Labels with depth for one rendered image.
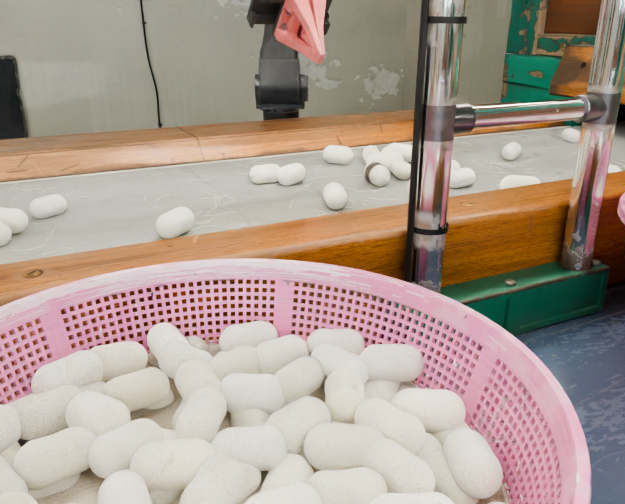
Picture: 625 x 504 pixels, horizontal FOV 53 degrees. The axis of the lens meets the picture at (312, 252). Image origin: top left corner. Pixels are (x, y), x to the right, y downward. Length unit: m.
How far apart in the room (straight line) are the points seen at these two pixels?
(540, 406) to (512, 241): 0.26
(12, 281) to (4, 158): 0.36
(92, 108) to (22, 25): 0.37
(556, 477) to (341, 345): 0.14
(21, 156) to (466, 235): 0.47
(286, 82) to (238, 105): 1.71
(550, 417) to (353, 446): 0.08
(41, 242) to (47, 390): 0.21
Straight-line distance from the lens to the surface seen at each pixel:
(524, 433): 0.27
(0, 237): 0.51
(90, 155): 0.73
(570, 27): 1.09
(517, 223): 0.51
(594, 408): 0.44
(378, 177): 0.63
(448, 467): 0.28
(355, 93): 2.97
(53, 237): 0.52
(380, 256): 0.43
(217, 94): 2.73
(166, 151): 0.74
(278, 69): 1.06
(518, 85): 1.15
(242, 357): 0.32
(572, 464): 0.23
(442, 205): 0.42
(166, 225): 0.48
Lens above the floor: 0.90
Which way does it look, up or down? 21 degrees down
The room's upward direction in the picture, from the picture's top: straight up
